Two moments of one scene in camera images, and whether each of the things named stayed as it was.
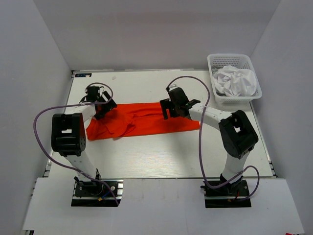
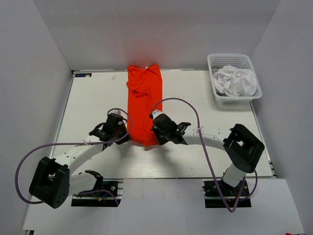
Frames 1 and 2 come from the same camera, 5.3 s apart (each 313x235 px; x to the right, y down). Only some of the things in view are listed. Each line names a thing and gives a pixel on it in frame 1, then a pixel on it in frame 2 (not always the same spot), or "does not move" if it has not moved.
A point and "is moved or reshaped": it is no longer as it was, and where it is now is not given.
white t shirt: x=233 y=81 does not move
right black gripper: x=166 y=104 -> x=160 y=141
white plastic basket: x=240 y=61 does not move
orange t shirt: x=135 y=119 is moved or reshaped
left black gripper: x=111 y=104 -> x=125 y=139
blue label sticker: x=82 y=75 does not move
